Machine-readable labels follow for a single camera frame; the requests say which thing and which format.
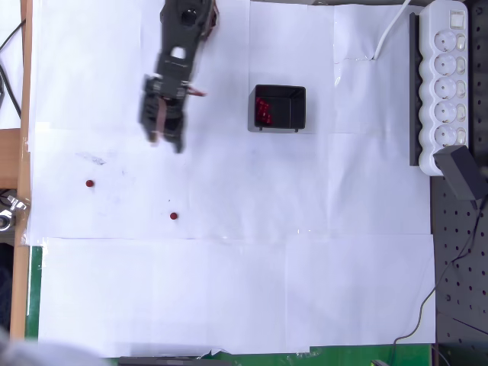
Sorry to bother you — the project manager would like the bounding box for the white paper table cover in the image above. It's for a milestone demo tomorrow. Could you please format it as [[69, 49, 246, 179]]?
[[25, 0, 438, 359]]

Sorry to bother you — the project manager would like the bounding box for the white power cable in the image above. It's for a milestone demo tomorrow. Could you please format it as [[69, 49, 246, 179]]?
[[372, 0, 413, 61]]

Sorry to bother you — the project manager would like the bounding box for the thin black cable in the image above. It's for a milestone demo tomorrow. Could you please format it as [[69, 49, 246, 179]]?
[[0, 63, 22, 119], [0, 18, 28, 50]]

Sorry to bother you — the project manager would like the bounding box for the black adapter cable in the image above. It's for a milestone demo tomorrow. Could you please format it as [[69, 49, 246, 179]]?
[[388, 200, 487, 366]]

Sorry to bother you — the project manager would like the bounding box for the black pegboard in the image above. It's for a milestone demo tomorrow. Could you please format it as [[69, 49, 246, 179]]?
[[429, 0, 488, 366]]

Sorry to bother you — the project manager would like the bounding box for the black box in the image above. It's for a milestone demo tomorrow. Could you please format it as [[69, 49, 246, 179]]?
[[247, 84, 307, 133]]

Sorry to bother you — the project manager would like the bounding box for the silver metal clamp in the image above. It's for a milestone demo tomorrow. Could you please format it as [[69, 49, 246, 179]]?
[[0, 194, 30, 232]]

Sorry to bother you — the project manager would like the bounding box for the red white gripper servo cable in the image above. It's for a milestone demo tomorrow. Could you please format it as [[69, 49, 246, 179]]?
[[154, 97, 169, 138]]

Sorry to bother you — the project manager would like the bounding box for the arm servo cable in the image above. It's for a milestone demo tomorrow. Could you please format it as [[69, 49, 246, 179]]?
[[204, 2, 221, 45]]

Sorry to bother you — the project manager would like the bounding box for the flat black device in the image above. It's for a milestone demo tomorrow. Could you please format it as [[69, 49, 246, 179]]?
[[117, 355, 233, 366]]

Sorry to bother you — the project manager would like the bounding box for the blurred grey object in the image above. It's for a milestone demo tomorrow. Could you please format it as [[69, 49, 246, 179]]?
[[0, 326, 106, 366]]

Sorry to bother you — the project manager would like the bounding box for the black power adapter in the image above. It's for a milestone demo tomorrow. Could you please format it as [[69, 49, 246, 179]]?
[[433, 144, 483, 201]]

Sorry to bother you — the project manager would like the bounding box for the green mat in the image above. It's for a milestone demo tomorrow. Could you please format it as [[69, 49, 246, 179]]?
[[24, 246, 434, 366]]

